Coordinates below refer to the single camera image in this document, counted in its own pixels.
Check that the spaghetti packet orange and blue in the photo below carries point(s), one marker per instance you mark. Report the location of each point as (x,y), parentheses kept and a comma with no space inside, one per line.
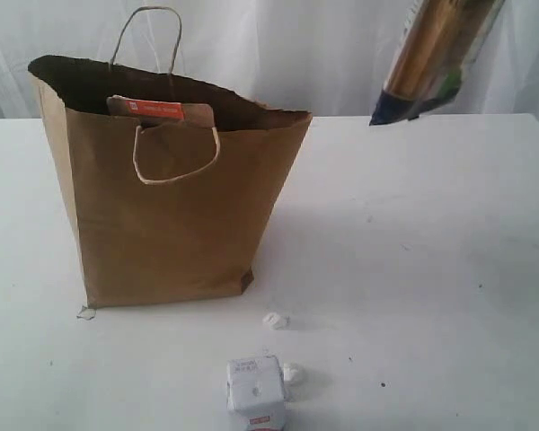
(438,47)

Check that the torn white paper scrap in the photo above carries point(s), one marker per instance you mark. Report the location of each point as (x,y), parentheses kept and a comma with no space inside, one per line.
(86,314)

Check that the brown paper shopping bag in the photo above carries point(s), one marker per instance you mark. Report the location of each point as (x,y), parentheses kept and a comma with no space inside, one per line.
(168,213)

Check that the brown kraft stand-up pouch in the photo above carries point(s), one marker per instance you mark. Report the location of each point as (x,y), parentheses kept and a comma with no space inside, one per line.
(155,113)

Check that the white crumpled lump near bottle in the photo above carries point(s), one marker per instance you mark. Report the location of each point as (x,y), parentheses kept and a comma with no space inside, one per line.
(293,374)

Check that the white crumpled lump near jar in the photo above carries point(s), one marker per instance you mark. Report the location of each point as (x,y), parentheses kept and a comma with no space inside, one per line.
(275,321)

